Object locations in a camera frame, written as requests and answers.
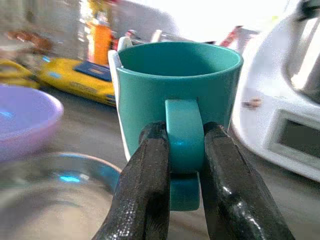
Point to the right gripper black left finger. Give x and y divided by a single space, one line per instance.
145 180

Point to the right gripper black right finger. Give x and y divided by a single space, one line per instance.
225 180

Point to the teal mug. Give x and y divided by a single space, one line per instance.
180 82

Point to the wide stainless steel bowl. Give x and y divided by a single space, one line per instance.
50 200

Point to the white kitchen cooking machine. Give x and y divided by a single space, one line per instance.
262 82

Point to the white mug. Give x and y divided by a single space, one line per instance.
113 70

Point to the yellow kitchen wipes pack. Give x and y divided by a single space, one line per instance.
65 80

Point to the large purple plastic bowl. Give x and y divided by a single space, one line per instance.
25 120

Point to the orange bottle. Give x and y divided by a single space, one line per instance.
101 45

